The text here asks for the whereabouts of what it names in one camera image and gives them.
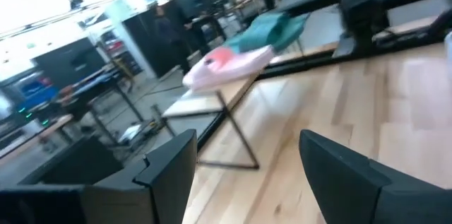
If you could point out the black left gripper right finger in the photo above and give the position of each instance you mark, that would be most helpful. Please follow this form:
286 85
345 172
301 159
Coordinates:
353 192

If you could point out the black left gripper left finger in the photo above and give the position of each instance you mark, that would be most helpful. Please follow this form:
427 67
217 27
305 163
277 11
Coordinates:
141 199

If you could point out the pink rubber slide sandal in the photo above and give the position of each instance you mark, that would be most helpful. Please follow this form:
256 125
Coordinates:
233 68

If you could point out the person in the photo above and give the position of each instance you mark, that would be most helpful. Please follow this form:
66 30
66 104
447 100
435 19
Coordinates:
166 36

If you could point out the wooden shelf with black frame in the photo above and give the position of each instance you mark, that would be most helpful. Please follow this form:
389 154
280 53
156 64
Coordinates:
212 98

